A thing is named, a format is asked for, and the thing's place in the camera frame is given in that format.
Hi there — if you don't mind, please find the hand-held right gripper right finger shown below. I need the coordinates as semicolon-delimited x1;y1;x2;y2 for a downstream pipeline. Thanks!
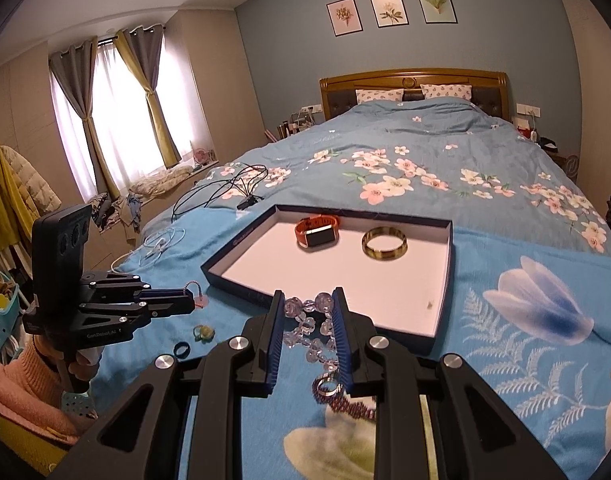
330;286;566;480

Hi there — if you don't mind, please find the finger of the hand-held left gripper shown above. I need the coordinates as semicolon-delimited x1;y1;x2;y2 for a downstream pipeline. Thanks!
82;271;194;306
80;302;196;333

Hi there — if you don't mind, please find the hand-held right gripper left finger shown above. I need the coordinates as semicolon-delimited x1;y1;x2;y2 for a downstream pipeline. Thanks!
48;289;286;480

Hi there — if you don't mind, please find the pink charm with bead cord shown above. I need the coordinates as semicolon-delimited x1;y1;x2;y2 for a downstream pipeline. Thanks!
184;281;210;309

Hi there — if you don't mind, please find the clear crystal bead bracelet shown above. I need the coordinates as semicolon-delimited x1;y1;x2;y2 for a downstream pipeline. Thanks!
282;291;342;373

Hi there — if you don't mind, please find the dark blue shallow box tray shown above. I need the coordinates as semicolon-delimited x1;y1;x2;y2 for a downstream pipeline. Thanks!
200;204;456;356

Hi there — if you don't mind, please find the purple bead bracelet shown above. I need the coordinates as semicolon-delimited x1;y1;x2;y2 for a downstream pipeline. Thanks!
311;377;377;421

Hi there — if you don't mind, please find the person's left forearm pink sleeve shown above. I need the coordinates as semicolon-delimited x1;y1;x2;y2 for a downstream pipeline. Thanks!
0;337;100;443

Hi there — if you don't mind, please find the person's left hand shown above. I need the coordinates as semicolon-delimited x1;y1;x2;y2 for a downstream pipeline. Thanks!
66;347;104;381

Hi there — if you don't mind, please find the pile of clothes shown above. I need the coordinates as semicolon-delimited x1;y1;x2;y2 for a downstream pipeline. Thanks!
93;192;144;236

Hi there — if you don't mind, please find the beige down jacket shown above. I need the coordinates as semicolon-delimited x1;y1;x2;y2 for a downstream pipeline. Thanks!
0;145;62;221

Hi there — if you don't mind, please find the yellow garment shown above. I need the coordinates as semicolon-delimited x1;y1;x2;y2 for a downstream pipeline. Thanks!
0;137;34;241

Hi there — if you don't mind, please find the gold bangle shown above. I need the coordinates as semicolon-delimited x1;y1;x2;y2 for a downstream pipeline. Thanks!
361;226;409;262

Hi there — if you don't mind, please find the orange smartwatch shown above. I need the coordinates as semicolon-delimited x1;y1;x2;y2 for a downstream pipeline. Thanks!
296;215;342;250

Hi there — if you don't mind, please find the folded quilt on windowsill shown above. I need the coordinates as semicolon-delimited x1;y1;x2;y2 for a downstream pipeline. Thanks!
128;165;194;196

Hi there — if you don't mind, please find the teal perforated plastic piece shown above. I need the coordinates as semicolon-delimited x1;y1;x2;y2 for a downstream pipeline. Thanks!
60;392;99;418

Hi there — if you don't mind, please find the white sheer curtain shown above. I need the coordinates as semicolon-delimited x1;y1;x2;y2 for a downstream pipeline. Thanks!
50;35;211;196

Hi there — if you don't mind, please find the grey and olive curtain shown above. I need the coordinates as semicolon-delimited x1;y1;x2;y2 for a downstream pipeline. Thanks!
116;25;182;168
48;40;121;201

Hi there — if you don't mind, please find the bright blue flower blanket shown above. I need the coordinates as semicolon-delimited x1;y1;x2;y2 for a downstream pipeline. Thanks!
93;205;611;480

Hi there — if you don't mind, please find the yellow cloth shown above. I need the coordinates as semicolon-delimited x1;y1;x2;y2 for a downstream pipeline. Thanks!
0;410;66;476

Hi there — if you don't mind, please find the nightstand clutter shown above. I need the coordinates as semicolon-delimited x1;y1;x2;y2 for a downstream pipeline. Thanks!
266;112;321;143

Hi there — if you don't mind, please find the blue floral duvet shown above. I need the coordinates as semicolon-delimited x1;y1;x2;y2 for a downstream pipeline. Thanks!
136;97;611;256

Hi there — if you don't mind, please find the white dotted pillow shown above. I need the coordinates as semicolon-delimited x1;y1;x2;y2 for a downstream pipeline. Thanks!
355;87;405;106
420;83;473;102

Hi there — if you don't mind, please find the wooden bed headboard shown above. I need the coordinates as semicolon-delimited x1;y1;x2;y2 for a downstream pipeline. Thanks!
319;69;513;123

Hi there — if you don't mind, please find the framed pink flower picture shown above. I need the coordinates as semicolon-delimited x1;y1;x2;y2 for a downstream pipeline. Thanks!
327;0;360;37

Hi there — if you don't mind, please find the framed white flower picture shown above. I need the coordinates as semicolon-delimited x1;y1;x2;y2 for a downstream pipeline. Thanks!
369;0;406;28

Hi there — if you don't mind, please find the framed green leaf picture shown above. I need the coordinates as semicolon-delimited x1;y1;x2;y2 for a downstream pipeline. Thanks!
416;0;459;25

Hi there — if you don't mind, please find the white cable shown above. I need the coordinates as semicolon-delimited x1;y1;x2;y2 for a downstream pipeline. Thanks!
110;227;186;273

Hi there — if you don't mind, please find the black cable bundle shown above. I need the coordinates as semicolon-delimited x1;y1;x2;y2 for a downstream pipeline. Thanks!
172;162;271;223

